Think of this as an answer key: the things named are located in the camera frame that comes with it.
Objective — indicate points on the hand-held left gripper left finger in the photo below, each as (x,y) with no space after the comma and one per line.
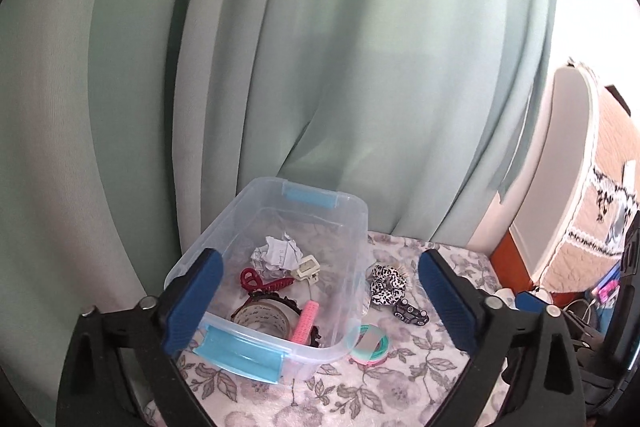
(192,302)

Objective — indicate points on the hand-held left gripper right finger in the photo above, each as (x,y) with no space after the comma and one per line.
(450,302)

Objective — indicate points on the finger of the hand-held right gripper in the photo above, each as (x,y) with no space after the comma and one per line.
(530,302)

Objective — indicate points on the black toy car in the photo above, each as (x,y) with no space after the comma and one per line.
(410,312)

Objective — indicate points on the red hair claw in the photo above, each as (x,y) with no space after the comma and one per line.
(250,279)

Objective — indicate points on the black white spotted scrunchie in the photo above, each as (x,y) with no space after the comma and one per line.
(385,284)

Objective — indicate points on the brown tape roll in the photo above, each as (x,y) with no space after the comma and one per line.
(260,314)

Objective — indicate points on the clear plastic container blue latches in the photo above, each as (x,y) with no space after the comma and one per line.
(240,357)

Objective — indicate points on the black scalloped headband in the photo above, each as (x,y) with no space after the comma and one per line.
(275,296)

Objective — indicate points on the white paper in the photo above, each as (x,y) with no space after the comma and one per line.
(277,254)

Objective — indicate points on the pink hair clip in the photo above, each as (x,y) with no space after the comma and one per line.
(306,322)

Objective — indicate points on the white hair claw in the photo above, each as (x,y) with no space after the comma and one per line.
(306,268)

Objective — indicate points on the pink patterned packet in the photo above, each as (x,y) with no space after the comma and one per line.
(607,292)

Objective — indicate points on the white headboard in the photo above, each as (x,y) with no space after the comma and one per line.
(565,157)

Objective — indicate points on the pale green curtain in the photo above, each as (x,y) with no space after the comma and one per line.
(300,57)

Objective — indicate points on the brown wooden frame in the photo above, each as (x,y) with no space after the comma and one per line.
(510,262)

